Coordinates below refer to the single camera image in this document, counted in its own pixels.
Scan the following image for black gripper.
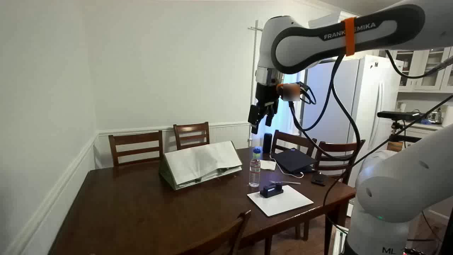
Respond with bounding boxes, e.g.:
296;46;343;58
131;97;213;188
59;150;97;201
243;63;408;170
248;83;281;134

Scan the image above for clear plastic water bottle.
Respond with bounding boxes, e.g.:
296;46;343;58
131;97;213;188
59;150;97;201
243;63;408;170
248;154;264;190

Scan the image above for black cylinder speaker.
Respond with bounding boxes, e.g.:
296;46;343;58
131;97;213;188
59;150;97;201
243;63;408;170
262;131;274;160

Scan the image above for dark wooden dining chair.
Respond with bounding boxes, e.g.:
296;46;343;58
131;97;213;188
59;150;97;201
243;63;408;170
108;129;165;168
296;139;367;242
182;208;254;255
172;120;211;151
271;129;319;160

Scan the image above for white paper napkin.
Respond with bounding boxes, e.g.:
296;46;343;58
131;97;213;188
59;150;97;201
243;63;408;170
260;158;278;171

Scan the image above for dark laptop sleeve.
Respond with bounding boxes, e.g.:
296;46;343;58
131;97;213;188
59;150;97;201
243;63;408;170
274;147;316;175

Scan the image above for black stapler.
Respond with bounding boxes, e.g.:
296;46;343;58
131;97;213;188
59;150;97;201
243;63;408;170
260;181;285;199

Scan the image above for open white green binder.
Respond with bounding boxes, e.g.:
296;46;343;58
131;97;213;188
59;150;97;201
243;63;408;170
158;139;244;191

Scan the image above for small black phone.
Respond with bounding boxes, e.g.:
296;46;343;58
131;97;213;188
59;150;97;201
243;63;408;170
311;173;328;187

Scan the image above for white rectangular board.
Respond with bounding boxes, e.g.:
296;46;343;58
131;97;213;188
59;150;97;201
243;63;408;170
247;184;316;218

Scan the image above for white refrigerator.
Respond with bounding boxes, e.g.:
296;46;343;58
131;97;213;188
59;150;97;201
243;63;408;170
302;54;403;188

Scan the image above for small brown box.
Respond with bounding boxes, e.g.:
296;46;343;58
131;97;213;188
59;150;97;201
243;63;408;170
387;139;408;153

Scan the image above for white kitchen cabinets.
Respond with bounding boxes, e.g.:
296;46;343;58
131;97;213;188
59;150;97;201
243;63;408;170
377;44;453;93

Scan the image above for orange cable strap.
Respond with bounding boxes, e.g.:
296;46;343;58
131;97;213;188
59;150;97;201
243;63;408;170
277;82;302;96
342;17;359;56

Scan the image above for black gripper loop cable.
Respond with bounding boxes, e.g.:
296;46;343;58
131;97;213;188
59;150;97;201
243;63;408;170
285;52;346;133

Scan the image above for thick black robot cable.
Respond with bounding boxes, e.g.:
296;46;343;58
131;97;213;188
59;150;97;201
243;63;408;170
323;54;367;209

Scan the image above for black stereo camera bar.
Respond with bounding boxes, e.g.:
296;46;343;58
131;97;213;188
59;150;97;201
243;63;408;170
376;109;422;120

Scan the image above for black camera stand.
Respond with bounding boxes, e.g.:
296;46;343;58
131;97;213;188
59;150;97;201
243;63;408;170
388;117;424;146

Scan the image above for thin black cable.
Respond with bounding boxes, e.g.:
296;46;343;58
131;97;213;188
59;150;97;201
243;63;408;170
386;48;453;80

